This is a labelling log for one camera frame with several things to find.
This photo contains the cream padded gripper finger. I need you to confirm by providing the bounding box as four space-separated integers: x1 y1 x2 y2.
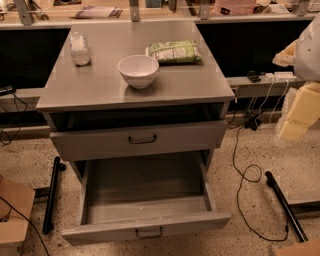
272 40 320 142

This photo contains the grey drawer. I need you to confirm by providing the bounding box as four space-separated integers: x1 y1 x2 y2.
50 121 226 161
62 152 231 245

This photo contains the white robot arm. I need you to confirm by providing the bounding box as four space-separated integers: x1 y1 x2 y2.
272 15 320 141

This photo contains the grey top drawer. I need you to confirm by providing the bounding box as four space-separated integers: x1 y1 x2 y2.
50 121 226 161

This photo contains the grey metal drawer cabinet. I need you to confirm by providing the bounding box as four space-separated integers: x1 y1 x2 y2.
37 21 234 177

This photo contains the white power strip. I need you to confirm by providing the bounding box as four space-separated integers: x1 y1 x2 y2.
265 71 296 81

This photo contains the black power adapter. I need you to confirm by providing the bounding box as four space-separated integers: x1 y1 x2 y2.
245 116 262 131

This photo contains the small black device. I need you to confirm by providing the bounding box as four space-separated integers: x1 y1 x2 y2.
247 70 261 83

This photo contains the right black floor bar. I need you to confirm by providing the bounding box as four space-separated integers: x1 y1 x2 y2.
265 171 308 242

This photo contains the black floor bar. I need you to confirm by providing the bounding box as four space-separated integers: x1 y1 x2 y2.
42 157 66 235
265 171 308 242

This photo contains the pink box on shelf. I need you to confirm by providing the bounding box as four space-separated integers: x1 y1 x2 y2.
213 0 256 15

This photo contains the green chip bag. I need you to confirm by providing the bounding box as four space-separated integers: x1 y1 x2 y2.
145 40 202 64

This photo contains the white ceramic bowl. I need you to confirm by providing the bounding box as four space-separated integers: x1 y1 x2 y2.
118 55 159 89

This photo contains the magazine on shelf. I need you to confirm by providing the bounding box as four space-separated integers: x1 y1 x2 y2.
74 6 122 19

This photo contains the left black floor bar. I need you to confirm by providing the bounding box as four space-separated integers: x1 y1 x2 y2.
42 157 66 235

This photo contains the brown cardboard box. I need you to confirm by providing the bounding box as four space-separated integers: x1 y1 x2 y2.
0 177 35 256

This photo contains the black floor cable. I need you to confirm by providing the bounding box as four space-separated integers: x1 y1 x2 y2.
232 124 290 243

